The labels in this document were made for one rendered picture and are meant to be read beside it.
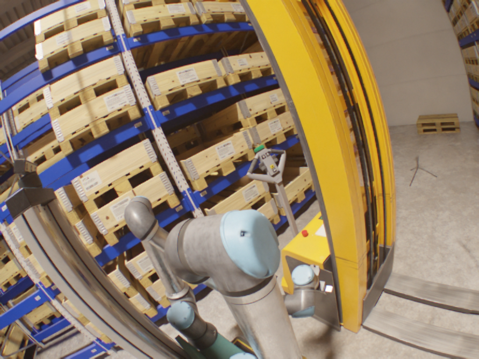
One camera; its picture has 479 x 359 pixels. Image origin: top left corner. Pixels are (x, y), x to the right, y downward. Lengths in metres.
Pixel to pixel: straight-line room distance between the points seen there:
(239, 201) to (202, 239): 1.92
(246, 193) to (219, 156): 0.53
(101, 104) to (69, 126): 0.35
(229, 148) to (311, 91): 1.59
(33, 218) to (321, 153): 0.86
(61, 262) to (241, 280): 0.37
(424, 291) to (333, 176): 1.46
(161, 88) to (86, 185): 1.11
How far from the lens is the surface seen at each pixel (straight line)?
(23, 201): 0.49
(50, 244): 0.48
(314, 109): 0.72
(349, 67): 1.29
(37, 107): 3.59
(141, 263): 2.06
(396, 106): 6.69
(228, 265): 0.31
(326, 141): 0.74
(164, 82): 2.07
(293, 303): 0.84
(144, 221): 0.83
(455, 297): 1.99
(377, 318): 1.79
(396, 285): 1.96
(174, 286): 1.15
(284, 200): 1.64
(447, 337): 1.83
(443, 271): 2.23
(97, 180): 1.88
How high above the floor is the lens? 1.70
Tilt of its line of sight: 17 degrees down
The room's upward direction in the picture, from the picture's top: 23 degrees counter-clockwise
